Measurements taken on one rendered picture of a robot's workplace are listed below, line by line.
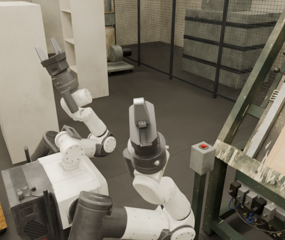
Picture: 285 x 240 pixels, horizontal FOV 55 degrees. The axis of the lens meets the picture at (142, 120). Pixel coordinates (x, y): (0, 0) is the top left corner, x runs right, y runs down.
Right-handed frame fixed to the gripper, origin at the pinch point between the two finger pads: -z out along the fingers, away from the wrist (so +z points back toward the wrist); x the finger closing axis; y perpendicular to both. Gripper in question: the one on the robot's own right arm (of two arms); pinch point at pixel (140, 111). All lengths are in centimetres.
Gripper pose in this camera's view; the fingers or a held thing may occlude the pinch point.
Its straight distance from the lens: 55.1
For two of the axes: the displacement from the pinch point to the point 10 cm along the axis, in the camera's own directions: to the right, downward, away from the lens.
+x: -0.5, -7.5, 6.6
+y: 9.9, -1.2, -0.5
